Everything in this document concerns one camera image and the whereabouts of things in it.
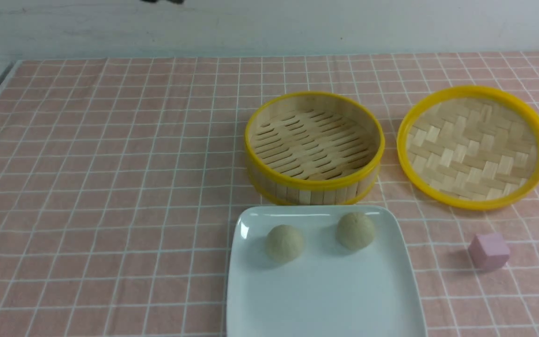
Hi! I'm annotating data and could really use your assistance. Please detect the steamed bun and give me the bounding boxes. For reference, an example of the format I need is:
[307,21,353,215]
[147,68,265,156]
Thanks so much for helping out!
[335,212,376,251]
[264,224,305,264]

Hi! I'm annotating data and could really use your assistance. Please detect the white square plate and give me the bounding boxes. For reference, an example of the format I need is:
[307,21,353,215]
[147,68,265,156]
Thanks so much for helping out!
[226,205,428,337]

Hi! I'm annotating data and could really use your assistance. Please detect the yellow rimmed bamboo steamer basket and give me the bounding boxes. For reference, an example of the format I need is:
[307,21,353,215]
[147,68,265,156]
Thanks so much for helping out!
[244,92,386,205]

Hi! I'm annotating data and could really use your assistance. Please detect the pink checkered tablecloth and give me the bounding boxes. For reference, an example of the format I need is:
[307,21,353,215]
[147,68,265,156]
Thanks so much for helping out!
[0,51,539,337]

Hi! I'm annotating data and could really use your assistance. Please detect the yellow rimmed woven steamer lid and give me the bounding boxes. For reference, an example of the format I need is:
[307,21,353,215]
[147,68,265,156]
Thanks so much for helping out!
[396,85,539,211]

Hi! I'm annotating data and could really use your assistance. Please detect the pink cube block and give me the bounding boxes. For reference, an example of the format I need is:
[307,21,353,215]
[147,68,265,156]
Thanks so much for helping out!
[467,233,510,271]

